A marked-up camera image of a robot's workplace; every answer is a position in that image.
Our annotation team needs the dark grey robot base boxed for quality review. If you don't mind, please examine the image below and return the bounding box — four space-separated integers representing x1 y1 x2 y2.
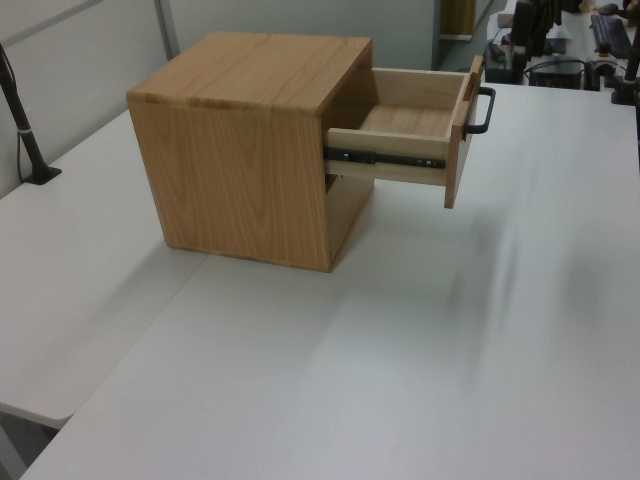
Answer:
483 40 527 84

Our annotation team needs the grey partition post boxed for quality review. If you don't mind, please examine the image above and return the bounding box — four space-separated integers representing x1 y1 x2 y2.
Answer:
154 0 180 57

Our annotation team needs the light wooden panel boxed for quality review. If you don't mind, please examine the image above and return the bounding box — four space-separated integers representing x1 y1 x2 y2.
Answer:
441 0 477 37

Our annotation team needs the black computer keyboard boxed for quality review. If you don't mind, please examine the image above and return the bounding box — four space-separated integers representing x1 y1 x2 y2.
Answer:
589 13 634 57

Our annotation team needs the black camera stand pole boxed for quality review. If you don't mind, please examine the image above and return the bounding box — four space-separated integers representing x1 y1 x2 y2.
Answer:
0 42 64 187

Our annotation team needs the black electronics box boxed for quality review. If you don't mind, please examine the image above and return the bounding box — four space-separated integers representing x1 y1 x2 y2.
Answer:
528 59 587 90

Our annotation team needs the black clamp camera mount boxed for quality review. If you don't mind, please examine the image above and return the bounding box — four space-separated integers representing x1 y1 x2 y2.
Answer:
609 34 640 106

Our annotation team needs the wooden cabinet box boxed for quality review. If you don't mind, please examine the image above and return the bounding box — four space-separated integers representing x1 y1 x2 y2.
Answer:
126 31 375 274

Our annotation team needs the black drawer slide rail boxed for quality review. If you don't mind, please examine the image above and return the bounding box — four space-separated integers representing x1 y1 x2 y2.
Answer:
323 145 447 170

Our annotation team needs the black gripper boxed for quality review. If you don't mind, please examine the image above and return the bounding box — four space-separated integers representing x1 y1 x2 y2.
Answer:
510 0 558 77

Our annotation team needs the wooden drawer with black handle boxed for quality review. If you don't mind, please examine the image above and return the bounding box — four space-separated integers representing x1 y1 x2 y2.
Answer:
325 53 497 210

